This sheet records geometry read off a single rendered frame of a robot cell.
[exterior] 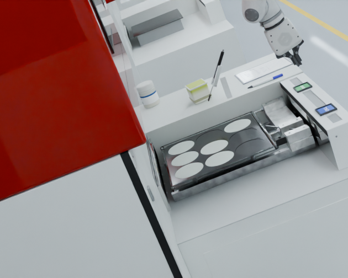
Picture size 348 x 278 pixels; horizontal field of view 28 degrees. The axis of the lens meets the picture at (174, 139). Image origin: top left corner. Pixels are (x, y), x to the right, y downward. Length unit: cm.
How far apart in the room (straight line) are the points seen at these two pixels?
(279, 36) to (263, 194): 55
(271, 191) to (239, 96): 54
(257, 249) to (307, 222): 17
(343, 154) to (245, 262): 44
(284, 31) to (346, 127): 44
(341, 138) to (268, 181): 28
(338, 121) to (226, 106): 57
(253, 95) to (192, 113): 24
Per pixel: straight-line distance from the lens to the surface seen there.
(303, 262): 217
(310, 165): 222
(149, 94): 279
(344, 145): 212
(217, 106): 256
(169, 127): 256
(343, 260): 221
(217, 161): 227
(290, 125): 233
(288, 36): 236
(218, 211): 214
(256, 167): 230
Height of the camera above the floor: 181
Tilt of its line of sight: 21 degrees down
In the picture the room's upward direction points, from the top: 22 degrees counter-clockwise
